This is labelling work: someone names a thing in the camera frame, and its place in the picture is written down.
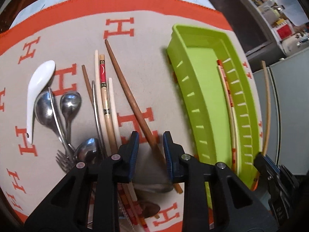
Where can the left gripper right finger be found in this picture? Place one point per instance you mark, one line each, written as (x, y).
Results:
(176, 159)

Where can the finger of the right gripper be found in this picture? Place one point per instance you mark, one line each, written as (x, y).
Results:
(260, 163)
(287, 178)

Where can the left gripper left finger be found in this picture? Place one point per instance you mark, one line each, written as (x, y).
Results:
(128, 153)

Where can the dark brown wooden chopstick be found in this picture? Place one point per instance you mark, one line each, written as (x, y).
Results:
(151, 162)

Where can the cream chopstick red stripes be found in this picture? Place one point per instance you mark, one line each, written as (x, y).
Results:
(116, 129)
(100, 105)

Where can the light tan wooden chopstick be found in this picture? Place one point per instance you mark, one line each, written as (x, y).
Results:
(268, 109)

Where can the grey kitchen cabinet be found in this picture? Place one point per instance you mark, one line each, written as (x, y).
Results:
(288, 78)

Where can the red bamboo printed chopstick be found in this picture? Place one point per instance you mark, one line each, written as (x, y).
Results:
(106, 105)

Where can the red patterned chopstick in tray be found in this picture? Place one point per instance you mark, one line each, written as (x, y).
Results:
(230, 108)

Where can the steel spoon near fork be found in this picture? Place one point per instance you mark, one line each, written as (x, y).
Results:
(88, 152)

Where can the steel chopstick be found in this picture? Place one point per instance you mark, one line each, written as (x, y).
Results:
(98, 126)

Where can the steel spoon under gripper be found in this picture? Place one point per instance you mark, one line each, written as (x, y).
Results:
(150, 209)

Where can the steel fork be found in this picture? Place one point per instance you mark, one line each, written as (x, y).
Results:
(64, 162)

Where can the small steel spoon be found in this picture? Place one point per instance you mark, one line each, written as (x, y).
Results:
(70, 104)

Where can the green plastic utensil tray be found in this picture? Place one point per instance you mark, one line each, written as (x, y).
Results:
(193, 52)

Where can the thin brown wooden chopstick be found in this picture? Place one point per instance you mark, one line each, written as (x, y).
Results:
(87, 83)

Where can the orange beige H-pattern cloth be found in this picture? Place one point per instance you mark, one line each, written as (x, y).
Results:
(139, 32)

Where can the large steel spoon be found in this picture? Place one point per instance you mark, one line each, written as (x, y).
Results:
(47, 115)

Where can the white ceramic soup spoon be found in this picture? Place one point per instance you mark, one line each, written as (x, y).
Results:
(39, 79)

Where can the cluttered shelf items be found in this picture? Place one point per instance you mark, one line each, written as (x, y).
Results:
(289, 22)

